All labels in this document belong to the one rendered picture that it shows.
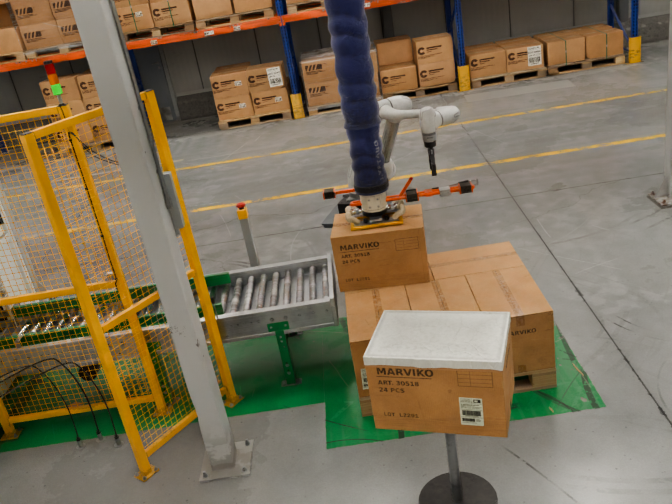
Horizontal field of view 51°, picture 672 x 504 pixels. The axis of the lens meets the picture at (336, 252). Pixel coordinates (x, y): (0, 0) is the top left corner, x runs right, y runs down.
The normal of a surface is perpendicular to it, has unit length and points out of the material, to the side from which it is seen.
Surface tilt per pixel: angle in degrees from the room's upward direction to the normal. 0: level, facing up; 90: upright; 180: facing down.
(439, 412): 90
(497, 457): 0
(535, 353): 90
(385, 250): 90
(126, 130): 90
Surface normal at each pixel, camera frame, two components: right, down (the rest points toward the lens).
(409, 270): -0.07, 0.43
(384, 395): -0.30, 0.44
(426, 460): -0.16, -0.89
